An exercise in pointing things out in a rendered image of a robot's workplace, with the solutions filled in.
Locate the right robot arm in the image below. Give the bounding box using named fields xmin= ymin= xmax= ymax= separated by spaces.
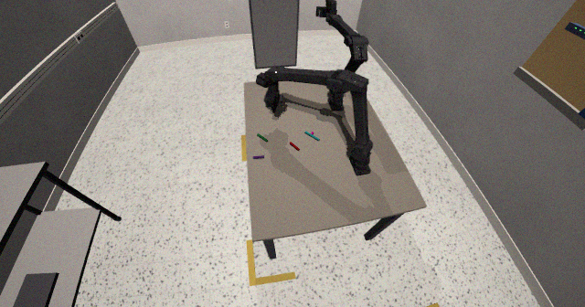
xmin=323 ymin=0 xmax=368 ymax=111

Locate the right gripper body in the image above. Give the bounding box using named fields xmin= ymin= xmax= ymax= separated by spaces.
xmin=316 ymin=6 xmax=326 ymax=17

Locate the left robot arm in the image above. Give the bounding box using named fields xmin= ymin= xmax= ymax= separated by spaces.
xmin=256 ymin=66 xmax=373 ymax=175

